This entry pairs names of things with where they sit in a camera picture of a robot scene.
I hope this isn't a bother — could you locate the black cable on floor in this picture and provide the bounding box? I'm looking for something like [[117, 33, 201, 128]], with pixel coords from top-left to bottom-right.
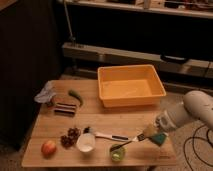
[[182, 124, 213, 171]]

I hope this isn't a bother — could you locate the dark rectangular block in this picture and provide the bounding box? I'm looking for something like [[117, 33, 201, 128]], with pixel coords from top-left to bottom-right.
[[54, 103, 77, 117]]

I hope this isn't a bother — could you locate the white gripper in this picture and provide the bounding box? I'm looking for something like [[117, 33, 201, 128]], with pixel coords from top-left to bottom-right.
[[143, 112, 176, 146]]

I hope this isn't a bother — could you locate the crumpled white cloth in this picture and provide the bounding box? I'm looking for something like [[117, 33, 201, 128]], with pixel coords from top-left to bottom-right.
[[34, 81, 56, 103]]

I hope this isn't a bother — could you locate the red apple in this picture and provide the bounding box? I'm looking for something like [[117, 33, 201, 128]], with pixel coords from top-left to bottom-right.
[[41, 140, 56, 157]]

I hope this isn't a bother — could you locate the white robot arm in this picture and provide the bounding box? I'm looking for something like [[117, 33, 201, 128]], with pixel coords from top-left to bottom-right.
[[143, 90, 213, 138]]

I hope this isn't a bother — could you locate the dark metal fork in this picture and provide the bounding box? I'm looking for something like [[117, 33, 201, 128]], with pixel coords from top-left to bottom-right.
[[110, 133, 146, 152]]

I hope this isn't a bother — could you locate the white handled brush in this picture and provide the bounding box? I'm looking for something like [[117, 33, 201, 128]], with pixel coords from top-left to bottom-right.
[[83, 127, 134, 142]]

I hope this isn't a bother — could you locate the orange plastic bin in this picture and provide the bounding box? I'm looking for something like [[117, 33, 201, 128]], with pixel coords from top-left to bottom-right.
[[98, 64, 166, 107]]

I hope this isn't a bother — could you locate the bunch of dark grapes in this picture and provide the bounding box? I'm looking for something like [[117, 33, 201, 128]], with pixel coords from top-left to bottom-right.
[[60, 127, 81, 148]]

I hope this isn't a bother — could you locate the metal shelf rack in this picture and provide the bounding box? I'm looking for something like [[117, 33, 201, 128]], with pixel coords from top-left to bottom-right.
[[54, 0, 213, 94]]

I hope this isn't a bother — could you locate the green pepper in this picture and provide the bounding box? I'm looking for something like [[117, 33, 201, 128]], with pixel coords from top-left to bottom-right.
[[68, 90, 83, 107]]

